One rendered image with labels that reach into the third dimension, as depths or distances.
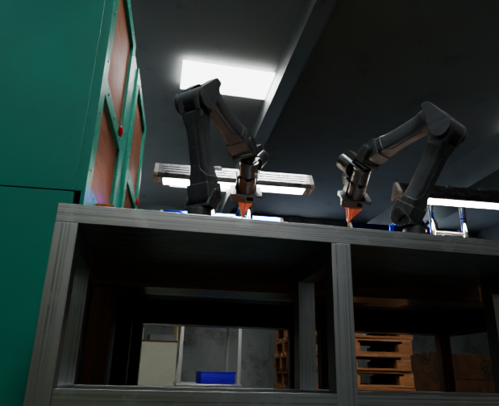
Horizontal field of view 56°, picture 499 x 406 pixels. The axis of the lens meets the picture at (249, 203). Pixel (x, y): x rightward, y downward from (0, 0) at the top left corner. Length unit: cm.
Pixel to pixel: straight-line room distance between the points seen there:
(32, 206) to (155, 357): 570
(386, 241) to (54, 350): 72
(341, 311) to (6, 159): 103
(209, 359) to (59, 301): 1011
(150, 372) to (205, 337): 417
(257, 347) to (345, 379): 1021
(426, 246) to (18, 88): 126
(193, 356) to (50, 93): 970
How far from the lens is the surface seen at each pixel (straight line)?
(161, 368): 702
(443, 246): 118
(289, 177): 186
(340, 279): 104
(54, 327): 97
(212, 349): 1105
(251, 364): 1118
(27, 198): 147
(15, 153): 154
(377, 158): 153
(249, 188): 150
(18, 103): 162
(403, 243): 113
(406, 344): 460
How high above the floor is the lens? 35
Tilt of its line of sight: 20 degrees up
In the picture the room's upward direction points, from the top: 2 degrees clockwise
